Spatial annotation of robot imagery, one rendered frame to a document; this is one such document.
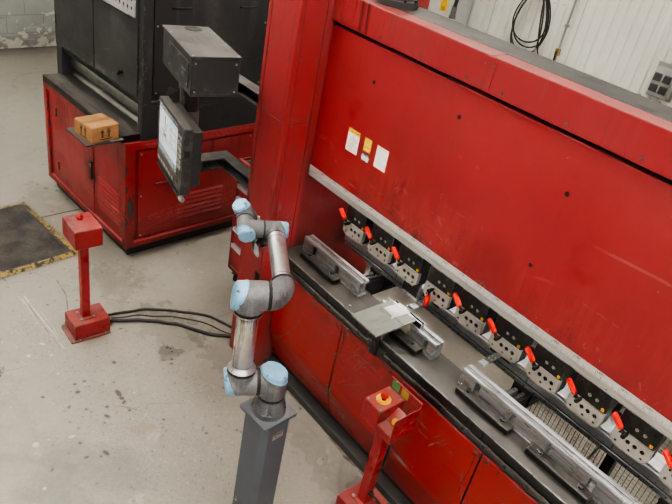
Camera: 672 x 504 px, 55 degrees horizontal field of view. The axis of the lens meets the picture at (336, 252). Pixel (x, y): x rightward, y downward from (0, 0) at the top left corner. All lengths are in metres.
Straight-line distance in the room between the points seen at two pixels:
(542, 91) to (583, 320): 0.85
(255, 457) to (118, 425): 1.11
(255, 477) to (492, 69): 1.99
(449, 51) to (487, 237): 0.76
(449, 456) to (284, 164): 1.65
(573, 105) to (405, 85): 0.82
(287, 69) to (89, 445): 2.19
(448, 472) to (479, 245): 1.09
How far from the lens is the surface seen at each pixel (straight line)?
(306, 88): 3.33
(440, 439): 3.17
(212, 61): 3.19
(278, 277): 2.55
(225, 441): 3.80
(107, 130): 4.52
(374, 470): 3.32
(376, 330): 3.07
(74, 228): 3.96
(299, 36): 3.20
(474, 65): 2.68
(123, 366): 4.21
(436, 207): 2.90
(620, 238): 2.44
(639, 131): 2.34
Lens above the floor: 2.86
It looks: 31 degrees down
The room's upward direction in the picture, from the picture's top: 12 degrees clockwise
